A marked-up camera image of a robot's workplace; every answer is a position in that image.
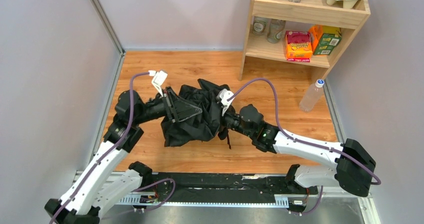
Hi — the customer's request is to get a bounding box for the black folding umbrella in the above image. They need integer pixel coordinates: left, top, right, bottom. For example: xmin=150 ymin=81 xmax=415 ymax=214
xmin=161 ymin=79 xmax=231 ymax=148

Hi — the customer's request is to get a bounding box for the glass jar left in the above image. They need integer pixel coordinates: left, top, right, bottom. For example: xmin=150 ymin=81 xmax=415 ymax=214
xmin=252 ymin=16 xmax=268 ymax=36

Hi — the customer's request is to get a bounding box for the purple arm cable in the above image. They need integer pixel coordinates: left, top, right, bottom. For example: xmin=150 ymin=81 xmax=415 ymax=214
xmin=227 ymin=78 xmax=382 ymax=186
xmin=48 ymin=71 xmax=152 ymax=224

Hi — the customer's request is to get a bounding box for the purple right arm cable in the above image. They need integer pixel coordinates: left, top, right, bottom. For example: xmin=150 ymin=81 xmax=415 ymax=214
xmin=227 ymin=78 xmax=382 ymax=186

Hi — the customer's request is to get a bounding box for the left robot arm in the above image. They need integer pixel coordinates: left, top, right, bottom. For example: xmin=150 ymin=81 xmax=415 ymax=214
xmin=44 ymin=88 xmax=202 ymax=223

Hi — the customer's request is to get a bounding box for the aluminium frame rail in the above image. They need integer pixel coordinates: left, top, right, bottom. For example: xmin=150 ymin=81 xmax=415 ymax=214
xmin=57 ymin=171 xmax=379 ymax=224

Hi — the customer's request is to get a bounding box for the green orange carton box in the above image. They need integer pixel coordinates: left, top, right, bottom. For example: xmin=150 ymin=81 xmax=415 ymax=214
xmin=308 ymin=25 xmax=342 ymax=56

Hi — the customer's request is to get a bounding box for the wooden shelf unit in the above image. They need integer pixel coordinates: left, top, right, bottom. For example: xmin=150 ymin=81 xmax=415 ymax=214
xmin=238 ymin=0 xmax=371 ymax=80

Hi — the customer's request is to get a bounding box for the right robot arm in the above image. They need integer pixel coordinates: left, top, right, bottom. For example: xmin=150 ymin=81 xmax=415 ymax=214
xmin=221 ymin=104 xmax=380 ymax=197

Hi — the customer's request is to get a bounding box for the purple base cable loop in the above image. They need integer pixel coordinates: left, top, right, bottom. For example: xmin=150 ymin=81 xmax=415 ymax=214
xmin=132 ymin=177 xmax=177 ymax=212

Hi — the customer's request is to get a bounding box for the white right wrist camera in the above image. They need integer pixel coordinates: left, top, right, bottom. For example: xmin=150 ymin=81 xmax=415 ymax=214
xmin=217 ymin=89 xmax=234 ymax=116

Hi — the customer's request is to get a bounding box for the clear plastic water bottle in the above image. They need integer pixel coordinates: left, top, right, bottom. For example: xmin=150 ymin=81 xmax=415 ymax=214
xmin=299 ymin=79 xmax=325 ymax=112

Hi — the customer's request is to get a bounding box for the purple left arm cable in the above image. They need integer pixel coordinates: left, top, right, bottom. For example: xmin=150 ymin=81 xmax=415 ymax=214
xmin=48 ymin=71 xmax=152 ymax=224

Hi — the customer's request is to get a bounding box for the glass jar right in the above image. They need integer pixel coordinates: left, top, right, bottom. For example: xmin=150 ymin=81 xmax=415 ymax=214
xmin=267 ymin=19 xmax=286 ymax=44

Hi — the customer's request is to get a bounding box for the orange pink sponge box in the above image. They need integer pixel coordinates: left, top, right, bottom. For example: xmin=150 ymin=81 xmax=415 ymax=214
xmin=284 ymin=31 xmax=313 ymax=63

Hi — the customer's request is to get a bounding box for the glass jar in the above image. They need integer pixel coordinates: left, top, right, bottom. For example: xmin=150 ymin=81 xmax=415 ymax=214
xmin=252 ymin=16 xmax=268 ymax=36
xmin=267 ymin=19 xmax=286 ymax=44

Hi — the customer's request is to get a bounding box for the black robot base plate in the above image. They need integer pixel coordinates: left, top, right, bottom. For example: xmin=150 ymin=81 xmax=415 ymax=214
xmin=143 ymin=172 xmax=319 ymax=203

